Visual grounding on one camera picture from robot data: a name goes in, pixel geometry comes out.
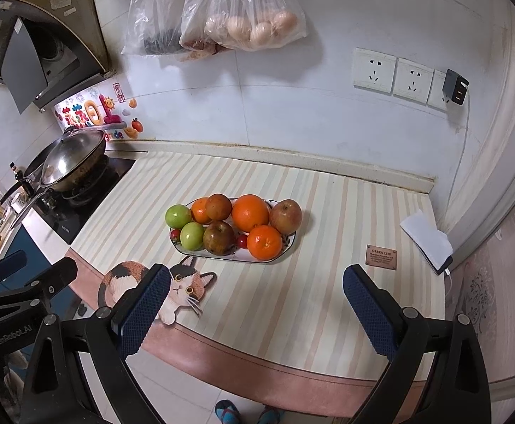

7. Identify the small orange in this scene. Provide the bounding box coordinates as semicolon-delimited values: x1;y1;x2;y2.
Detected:
190;197;214;224

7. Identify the cat shaped mat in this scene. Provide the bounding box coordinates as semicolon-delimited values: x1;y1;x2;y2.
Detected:
97;254;217;324

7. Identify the dark red apple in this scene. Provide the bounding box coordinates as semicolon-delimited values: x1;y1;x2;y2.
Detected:
203;221;236;256

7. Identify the steel wok lid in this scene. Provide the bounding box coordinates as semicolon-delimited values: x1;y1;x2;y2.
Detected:
40;130;107;186

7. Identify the reddish food in bag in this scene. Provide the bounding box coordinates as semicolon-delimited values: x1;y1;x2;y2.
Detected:
178;37;225;61

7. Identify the patterned white oval plate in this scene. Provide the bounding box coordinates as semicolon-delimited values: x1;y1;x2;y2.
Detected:
169;197;297;266

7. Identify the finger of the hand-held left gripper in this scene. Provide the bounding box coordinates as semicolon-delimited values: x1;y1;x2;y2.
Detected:
0;249;27;294
0;256;79;332

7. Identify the dark dried food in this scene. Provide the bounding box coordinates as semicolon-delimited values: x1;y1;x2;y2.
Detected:
145;29;181;52

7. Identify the large orange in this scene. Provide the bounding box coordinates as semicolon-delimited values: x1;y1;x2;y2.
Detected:
232;194;270;233

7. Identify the white charging cable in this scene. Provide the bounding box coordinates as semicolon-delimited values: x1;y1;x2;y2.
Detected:
443;101;471;296

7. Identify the steel wok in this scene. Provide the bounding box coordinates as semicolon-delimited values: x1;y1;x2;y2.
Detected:
1;129;109;206

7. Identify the black gas stove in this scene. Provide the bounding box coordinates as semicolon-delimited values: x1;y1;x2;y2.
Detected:
36;157;136;245

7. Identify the large red apple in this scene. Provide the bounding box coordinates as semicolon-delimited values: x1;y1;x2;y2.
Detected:
269;199;303;236

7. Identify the blue cabinet door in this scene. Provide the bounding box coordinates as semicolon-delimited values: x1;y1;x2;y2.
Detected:
1;225;79;319

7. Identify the brown egg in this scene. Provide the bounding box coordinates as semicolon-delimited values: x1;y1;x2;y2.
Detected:
226;15;251;40
271;10;299;34
251;21;275;47
204;14;229;38

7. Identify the white wall socket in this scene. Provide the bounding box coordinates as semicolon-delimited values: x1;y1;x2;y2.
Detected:
392;57;435;104
427;70;450;111
351;47;397;94

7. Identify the black charger plug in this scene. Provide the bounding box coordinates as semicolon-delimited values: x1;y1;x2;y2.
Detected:
443;69;469;106

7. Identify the blue striped slipper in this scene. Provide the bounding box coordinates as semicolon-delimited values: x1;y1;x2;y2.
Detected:
215;400;242;424
257;406;285;424

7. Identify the clear plastic bag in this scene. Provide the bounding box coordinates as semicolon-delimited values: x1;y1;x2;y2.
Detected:
120;0;196;60

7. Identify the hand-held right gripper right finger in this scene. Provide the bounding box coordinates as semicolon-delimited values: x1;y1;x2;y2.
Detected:
343;264;492;424

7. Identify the grey range hood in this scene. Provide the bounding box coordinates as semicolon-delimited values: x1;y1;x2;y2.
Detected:
0;0;117;116

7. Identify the green apple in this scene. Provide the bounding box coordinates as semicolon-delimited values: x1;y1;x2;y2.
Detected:
180;222;206;251
165;204;193;229

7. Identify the colourful wall sticker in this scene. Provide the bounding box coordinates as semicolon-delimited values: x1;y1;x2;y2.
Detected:
53;82;145;141

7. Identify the brown label patch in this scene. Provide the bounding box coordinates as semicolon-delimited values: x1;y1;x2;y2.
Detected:
365;244;400;270

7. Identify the brown red apple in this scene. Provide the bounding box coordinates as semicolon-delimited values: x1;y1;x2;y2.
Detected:
205;193;233;222

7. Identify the medium orange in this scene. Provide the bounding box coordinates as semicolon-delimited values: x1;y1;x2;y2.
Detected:
246;225;283;261

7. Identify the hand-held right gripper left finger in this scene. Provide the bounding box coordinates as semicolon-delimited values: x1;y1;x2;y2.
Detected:
19;264;172;424

